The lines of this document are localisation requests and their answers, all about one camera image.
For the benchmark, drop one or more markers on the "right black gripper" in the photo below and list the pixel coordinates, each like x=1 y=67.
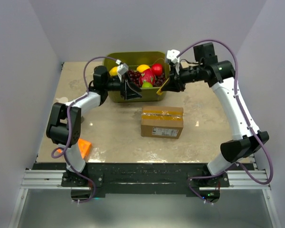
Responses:
x=177 y=86

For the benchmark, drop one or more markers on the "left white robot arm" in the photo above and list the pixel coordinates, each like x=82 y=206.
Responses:
x=64 y=125

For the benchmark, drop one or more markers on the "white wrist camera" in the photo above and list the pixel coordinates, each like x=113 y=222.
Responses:
x=122 y=68
x=172 y=58

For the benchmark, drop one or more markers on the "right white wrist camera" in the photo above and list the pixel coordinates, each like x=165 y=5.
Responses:
x=172 y=58

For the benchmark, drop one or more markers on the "red apple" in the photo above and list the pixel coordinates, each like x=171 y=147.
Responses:
x=157 y=69

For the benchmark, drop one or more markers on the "yellow lemon fruit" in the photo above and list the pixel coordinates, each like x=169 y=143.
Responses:
x=142 y=68

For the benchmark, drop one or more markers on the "red grape bunch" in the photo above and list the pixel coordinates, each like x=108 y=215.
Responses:
x=135 y=77

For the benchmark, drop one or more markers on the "olive green plastic bin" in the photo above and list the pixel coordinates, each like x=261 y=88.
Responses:
x=134 y=59

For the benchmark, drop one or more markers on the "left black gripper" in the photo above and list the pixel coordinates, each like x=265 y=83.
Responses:
x=127 y=91

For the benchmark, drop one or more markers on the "green lime fruit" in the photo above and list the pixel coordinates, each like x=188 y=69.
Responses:
x=147 y=85

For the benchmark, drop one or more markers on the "brown taped cardboard box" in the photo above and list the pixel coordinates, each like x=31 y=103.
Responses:
x=161 y=121

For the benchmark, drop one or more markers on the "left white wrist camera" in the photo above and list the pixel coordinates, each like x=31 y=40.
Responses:
x=122 y=68

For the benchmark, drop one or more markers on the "yellow utility knife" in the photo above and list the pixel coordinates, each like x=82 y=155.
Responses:
x=160 y=90

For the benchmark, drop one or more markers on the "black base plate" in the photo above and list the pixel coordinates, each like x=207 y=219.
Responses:
x=100 y=179

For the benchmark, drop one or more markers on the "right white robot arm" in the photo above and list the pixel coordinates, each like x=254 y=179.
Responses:
x=221 y=77

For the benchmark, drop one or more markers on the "bottle with beige cap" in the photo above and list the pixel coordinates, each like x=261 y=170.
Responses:
x=62 y=100

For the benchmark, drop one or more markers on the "yellow mango fruit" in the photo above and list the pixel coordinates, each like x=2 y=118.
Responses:
x=113 y=71

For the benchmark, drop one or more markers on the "orange patterned block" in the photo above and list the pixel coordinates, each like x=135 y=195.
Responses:
x=80 y=149

